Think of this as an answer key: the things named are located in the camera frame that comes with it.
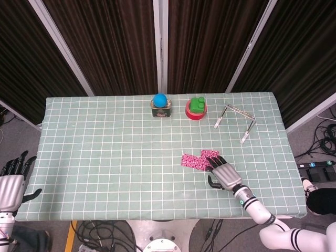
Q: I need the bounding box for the red tape roll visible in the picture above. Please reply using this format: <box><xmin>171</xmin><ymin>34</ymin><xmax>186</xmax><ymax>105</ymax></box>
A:
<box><xmin>185</xmin><ymin>99</ymin><xmax>208</xmax><ymax>121</ymax></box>

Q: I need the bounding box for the black cable bundle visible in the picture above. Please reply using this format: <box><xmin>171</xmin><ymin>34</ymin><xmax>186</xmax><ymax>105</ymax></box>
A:
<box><xmin>203</xmin><ymin>219</ymin><xmax>224</xmax><ymax>252</ymax></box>
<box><xmin>293</xmin><ymin>107</ymin><xmax>336</xmax><ymax>159</ymax></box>
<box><xmin>70</xmin><ymin>220</ymin><xmax>139</xmax><ymax>252</ymax></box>

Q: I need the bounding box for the dark brown pleated curtain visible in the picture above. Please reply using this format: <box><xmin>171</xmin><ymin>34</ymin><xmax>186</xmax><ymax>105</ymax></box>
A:
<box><xmin>41</xmin><ymin>0</ymin><xmax>161</xmax><ymax>96</ymax></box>
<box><xmin>0</xmin><ymin>0</ymin><xmax>87</xmax><ymax>125</ymax></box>
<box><xmin>232</xmin><ymin>0</ymin><xmax>336</xmax><ymax>128</ymax></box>
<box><xmin>167</xmin><ymin>0</ymin><xmax>271</xmax><ymax>95</ymax></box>

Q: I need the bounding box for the pink patterned packet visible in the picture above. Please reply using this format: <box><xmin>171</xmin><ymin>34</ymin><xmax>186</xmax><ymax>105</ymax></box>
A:
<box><xmin>201</xmin><ymin>149</ymin><xmax>220</xmax><ymax>165</ymax></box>
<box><xmin>180</xmin><ymin>153</ymin><xmax>208</xmax><ymax>170</ymax></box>

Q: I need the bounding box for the white partition post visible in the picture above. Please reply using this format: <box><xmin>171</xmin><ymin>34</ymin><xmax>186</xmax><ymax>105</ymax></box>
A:
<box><xmin>225</xmin><ymin>0</ymin><xmax>278</xmax><ymax>93</ymax></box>
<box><xmin>285</xmin><ymin>92</ymin><xmax>336</xmax><ymax>133</ymax></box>
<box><xmin>28</xmin><ymin>0</ymin><xmax>95</xmax><ymax>97</ymax></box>
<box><xmin>0</xmin><ymin>99</ymin><xmax>43</xmax><ymax>131</ymax></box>
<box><xmin>153</xmin><ymin>0</ymin><xmax>169</xmax><ymax>95</ymax></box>

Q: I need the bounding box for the dark green meat tin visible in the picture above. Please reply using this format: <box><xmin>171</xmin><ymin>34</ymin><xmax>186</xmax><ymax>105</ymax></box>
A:
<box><xmin>150</xmin><ymin>99</ymin><xmax>173</xmax><ymax>119</ymax></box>

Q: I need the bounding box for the green white checked tablecloth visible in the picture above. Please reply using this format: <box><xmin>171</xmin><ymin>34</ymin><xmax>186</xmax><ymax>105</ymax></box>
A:
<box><xmin>14</xmin><ymin>91</ymin><xmax>308</xmax><ymax>222</ymax></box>

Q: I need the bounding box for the green toy block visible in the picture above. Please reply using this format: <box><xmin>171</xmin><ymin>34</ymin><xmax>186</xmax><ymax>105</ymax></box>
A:
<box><xmin>190</xmin><ymin>97</ymin><xmax>206</xmax><ymax>114</ymax></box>

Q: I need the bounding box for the metal wire stand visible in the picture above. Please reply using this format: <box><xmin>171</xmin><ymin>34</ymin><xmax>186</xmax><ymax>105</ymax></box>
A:
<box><xmin>214</xmin><ymin>104</ymin><xmax>256</xmax><ymax>144</ymax></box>

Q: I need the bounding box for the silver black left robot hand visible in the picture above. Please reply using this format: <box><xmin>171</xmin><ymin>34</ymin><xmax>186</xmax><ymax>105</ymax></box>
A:
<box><xmin>0</xmin><ymin>150</ymin><xmax>43</xmax><ymax>212</ymax></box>

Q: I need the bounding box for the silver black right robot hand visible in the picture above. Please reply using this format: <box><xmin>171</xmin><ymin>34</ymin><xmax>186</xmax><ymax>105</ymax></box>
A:
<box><xmin>205</xmin><ymin>155</ymin><xmax>244</xmax><ymax>192</ymax></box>

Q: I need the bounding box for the blue ball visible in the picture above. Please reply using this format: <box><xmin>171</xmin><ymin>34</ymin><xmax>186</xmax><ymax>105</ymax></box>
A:
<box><xmin>153</xmin><ymin>93</ymin><xmax>168</xmax><ymax>109</ymax></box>

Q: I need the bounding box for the black numbered pedal unit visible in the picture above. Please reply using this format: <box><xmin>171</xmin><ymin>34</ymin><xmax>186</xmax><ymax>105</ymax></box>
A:
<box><xmin>296</xmin><ymin>160</ymin><xmax>336</xmax><ymax>182</ymax></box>

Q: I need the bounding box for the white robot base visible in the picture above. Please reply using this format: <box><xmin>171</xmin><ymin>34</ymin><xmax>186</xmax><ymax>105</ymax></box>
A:
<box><xmin>125</xmin><ymin>219</ymin><xmax>201</xmax><ymax>252</ymax></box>

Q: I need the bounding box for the dark blue fabric item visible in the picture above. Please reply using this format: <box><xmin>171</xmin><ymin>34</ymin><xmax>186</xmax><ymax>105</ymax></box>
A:
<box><xmin>10</xmin><ymin>225</ymin><xmax>51</xmax><ymax>252</ymax></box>

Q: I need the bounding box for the yellow floor tape strip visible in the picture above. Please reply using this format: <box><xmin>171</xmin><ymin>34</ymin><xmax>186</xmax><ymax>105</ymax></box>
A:
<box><xmin>64</xmin><ymin>220</ymin><xmax>78</xmax><ymax>252</ymax></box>

